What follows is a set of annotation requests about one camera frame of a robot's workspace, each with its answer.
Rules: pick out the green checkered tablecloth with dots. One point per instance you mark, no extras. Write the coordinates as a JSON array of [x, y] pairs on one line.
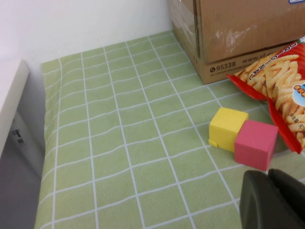
[[119, 143]]

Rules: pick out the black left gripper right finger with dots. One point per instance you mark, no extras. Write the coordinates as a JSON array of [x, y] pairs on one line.
[[290, 188]]

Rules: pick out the cardboard box with express print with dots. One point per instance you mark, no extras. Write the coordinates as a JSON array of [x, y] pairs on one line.
[[238, 28]]

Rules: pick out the white side table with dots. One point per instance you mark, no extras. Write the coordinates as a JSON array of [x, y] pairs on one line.
[[12, 95]]

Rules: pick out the yellow foam cube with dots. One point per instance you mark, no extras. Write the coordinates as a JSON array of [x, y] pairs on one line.
[[226, 128]]

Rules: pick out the red shrimp sticks bag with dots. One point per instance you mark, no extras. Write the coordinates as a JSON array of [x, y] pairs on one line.
[[281, 78]]

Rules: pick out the pink foam cube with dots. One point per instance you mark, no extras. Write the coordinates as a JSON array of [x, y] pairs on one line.
[[255, 143]]

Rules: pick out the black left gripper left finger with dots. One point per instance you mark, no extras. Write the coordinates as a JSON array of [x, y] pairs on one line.
[[259, 205]]

